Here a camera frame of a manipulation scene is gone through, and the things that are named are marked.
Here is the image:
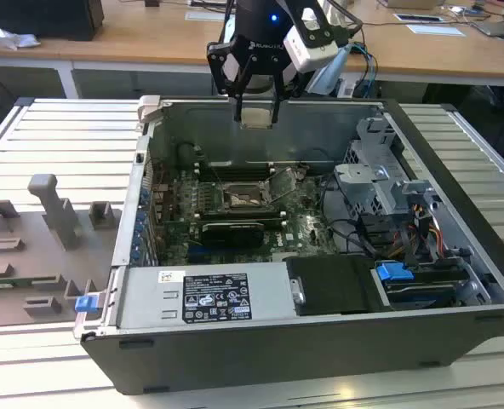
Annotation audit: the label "wooden desk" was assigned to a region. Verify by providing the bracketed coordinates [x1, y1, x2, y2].
[0, 0, 504, 99]

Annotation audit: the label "white paper sheet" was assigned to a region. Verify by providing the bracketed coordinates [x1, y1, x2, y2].
[406, 23, 466, 37]

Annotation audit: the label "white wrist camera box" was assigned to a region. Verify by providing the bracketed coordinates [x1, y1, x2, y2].
[283, 8, 339, 73]

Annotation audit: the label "grey desk cable tray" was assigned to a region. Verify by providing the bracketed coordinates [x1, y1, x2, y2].
[394, 12, 444, 23]
[185, 10, 237, 22]

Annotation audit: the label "black RAM slot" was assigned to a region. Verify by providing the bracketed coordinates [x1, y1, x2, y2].
[200, 211, 287, 222]
[198, 168, 274, 180]
[200, 205, 285, 216]
[198, 160, 274, 172]

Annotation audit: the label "black graphics card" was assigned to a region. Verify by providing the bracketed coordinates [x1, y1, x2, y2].
[200, 220, 265, 251]

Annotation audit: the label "black power supply label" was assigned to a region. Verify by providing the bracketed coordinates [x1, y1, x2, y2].
[182, 273, 251, 324]

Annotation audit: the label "metal socket cover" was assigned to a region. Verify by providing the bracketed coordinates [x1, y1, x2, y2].
[268, 168, 299, 202]

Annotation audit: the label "blue case latch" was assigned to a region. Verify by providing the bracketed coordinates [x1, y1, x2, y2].
[75, 295, 98, 314]

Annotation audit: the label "blue disk carrier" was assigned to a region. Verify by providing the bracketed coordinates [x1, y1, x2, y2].
[375, 261, 415, 282]

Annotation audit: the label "small white sticker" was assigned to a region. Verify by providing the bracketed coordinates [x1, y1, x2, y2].
[157, 269, 185, 284]

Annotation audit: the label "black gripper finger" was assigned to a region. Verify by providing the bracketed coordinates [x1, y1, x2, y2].
[207, 36, 249, 123]
[271, 55, 299, 128]

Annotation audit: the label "green motherboard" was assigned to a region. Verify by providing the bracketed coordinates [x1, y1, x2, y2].
[143, 164, 351, 265]

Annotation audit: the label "crumpled white paper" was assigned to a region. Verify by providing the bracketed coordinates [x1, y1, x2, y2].
[0, 23, 40, 52]

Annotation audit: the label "black cylinder component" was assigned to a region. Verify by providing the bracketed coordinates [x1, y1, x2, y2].
[177, 143, 196, 170]

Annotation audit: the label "silver square CPU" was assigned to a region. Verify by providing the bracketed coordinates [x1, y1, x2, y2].
[239, 108, 275, 130]

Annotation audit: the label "black open PC case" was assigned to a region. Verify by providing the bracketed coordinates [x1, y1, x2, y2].
[72, 94, 504, 395]

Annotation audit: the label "blue cable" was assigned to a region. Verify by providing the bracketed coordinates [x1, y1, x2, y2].
[350, 41, 379, 101]

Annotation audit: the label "black internal cable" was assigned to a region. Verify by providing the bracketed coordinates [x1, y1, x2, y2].
[319, 174, 381, 261]

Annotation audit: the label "grey power supply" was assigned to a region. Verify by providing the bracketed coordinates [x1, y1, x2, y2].
[117, 262, 298, 329]

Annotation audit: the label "brown parts rack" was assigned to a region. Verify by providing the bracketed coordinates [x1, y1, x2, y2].
[0, 172, 123, 329]

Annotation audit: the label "grey case latch handle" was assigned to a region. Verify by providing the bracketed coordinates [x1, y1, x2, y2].
[136, 94, 163, 124]

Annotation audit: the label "grey laptop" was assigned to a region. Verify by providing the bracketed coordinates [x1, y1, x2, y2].
[472, 20, 504, 37]

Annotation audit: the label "black disk drive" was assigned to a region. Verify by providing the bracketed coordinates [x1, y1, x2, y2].
[381, 274, 464, 310]

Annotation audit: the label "green RAM stick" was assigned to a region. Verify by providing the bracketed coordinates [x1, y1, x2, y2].
[0, 276, 64, 289]

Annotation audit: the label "black plastic shroud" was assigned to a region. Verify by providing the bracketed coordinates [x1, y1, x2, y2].
[285, 255, 383, 317]

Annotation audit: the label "CPU socket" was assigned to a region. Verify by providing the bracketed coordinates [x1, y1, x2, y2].
[220, 179, 278, 213]

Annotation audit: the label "metal disk bay cage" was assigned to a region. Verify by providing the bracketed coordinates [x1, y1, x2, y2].
[333, 117, 444, 214]

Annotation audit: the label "black box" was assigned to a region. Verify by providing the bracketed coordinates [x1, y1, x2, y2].
[0, 0, 105, 43]

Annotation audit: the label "orange yellow power wires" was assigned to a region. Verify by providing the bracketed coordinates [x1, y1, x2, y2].
[404, 204, 445, 256]

